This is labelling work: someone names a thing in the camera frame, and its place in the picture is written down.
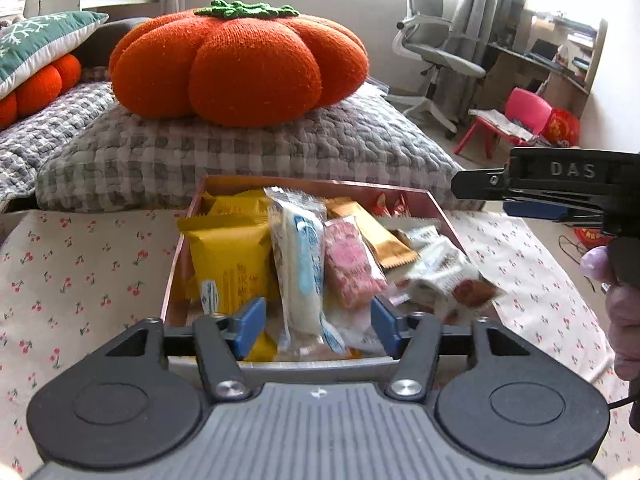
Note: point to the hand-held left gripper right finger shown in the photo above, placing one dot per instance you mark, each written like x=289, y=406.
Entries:
x=385, y=325

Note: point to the silver snack packet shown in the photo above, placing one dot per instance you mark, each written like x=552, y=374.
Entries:
x=450, y=280

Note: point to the folded newspaper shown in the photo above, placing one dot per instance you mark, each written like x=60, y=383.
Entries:
x=500, y=122

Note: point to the person's right hand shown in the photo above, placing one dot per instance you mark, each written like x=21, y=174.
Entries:
x=625, y=335

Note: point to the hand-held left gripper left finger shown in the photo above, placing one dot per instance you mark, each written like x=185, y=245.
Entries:
x=252, y=327

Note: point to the grey office chair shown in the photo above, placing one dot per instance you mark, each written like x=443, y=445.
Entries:
x=440, y=55

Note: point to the red bag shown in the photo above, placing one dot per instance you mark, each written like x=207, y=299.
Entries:
x=562, y=127

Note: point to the grey checked folded quilt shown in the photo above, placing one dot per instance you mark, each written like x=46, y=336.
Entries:
x=250, y=150

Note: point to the pink child chair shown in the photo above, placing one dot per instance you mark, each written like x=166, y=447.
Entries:
x=527, y=105

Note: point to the grey sofa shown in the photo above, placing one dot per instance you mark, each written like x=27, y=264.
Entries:
x=100, y=40

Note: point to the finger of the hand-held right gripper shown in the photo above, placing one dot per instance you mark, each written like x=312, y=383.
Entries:
x=480, y=182
x=535, y=210

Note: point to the grey checked sofa cover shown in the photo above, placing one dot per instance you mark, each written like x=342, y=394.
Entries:
x=45, y=135

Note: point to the white brown snack packet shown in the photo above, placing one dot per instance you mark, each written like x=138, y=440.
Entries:
x=420, y=237

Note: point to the red white snack packet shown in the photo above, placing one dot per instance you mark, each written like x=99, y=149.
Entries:
x=400, y=205

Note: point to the wooden desk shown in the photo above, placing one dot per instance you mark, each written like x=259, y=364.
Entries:
x=540, y=75

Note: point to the cherry print cloth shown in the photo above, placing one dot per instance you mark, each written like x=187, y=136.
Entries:
x=90, y=280

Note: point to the green snowflake cushion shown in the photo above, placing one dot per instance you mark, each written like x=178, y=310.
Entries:
x=40, y=40

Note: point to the white blue snack packet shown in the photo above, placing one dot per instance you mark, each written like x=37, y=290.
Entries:
x=300, y=260

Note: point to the pink box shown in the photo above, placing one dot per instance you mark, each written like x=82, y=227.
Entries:
x=175, y=285

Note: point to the large orange pumpkin cushion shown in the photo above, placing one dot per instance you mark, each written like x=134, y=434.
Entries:
x=240, y=60

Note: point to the clear plastic bag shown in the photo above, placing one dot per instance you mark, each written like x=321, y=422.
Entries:
x=372, y=89

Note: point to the small orange pumpkin cushion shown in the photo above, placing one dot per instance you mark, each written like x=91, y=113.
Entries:
x=35, y=90

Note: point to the pink snack packet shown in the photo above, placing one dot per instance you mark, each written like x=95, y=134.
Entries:
x=350, y=260

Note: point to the yellow cracker packet blue print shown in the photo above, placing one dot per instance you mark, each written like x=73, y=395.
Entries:
x=262, y=347

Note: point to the mustard yellow snack packet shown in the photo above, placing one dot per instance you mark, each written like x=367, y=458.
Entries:
x=240, y=205
x=230, y=260

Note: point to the caramel orange snack packet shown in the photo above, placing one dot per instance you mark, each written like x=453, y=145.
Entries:
x=387, y=245

